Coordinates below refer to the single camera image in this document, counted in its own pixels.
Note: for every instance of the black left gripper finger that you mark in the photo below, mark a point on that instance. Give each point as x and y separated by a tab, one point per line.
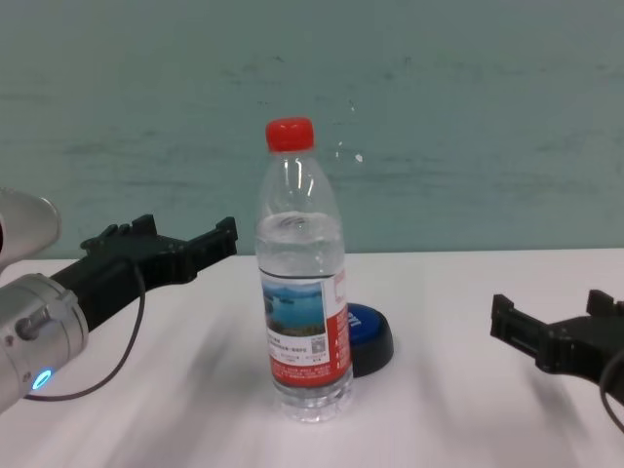
212	248
141	228

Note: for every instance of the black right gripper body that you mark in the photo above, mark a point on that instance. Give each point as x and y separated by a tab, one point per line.
580	346

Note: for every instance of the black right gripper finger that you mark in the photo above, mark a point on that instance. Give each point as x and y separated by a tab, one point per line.
517	326
604	304

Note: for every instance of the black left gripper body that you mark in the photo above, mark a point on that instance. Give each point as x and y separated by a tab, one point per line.
127	268

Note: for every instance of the blue push button black base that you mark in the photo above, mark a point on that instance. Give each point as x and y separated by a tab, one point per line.
373	336

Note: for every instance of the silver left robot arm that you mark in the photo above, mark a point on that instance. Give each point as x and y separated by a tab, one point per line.
34	336

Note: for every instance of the clear water bottle red cap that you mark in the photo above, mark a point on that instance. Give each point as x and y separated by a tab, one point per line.
302	273

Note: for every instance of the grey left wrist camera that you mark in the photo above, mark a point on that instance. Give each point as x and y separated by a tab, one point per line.
27	224

